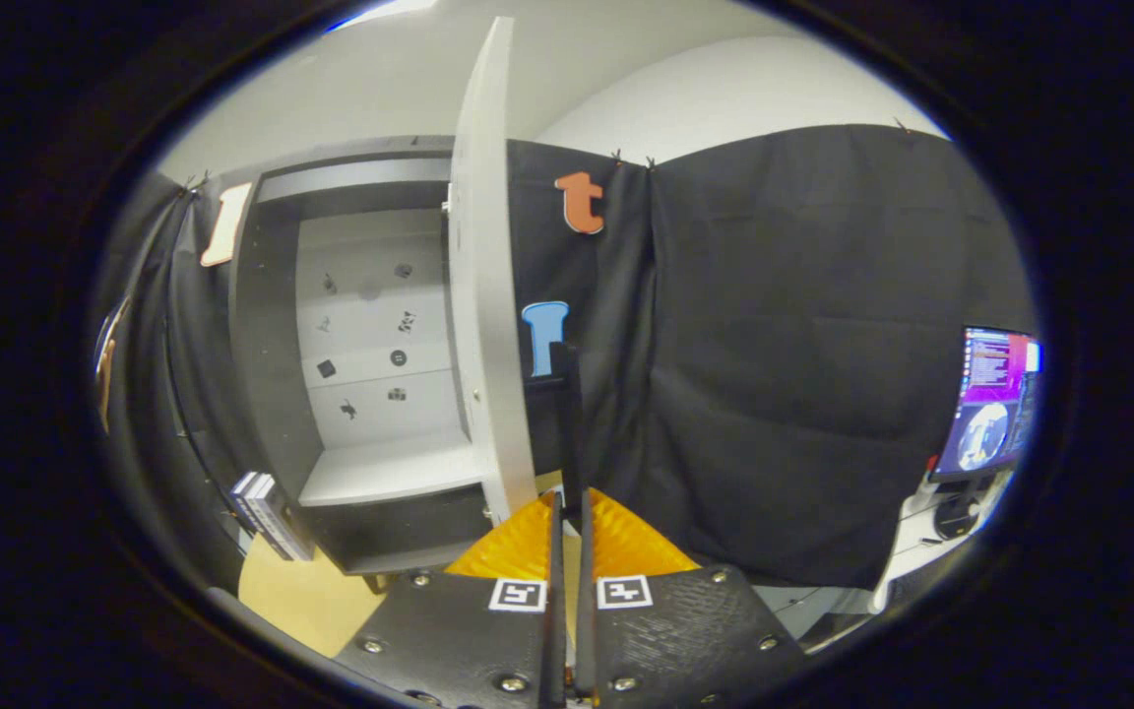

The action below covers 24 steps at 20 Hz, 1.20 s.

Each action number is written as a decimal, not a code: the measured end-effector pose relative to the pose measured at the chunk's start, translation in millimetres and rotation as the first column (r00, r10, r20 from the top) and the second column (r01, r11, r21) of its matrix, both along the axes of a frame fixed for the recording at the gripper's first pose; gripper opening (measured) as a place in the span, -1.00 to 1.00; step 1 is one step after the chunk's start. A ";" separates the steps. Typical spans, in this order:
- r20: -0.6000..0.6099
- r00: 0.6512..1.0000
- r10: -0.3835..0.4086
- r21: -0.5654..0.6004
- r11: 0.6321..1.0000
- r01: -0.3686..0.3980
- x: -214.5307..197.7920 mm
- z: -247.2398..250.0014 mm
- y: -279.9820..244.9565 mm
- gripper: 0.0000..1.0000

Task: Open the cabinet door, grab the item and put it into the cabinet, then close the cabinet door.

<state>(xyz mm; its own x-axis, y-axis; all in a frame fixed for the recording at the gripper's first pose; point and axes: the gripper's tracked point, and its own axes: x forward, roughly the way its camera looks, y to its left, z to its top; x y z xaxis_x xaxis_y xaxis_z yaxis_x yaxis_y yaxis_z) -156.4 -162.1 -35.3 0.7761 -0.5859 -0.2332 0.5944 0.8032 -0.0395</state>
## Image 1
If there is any black round device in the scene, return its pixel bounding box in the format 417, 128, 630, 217
933, 490, 983, 541

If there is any computer monitor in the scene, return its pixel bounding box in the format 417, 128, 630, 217
929, 325, 1042, 483

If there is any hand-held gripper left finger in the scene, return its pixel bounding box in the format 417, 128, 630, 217
336, 489, 569, 709

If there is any white side desk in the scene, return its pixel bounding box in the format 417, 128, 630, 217
877, 471, 1016, 616

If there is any white cabinet door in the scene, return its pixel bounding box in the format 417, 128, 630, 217
447, 15, 540, 525

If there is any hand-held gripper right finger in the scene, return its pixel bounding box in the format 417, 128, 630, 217
574, 487, 810, 709

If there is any black backdrop cloth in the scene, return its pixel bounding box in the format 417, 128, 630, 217
94, 123, 1036, 592

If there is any black door handle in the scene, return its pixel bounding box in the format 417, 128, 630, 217
526, 340, 588, 523

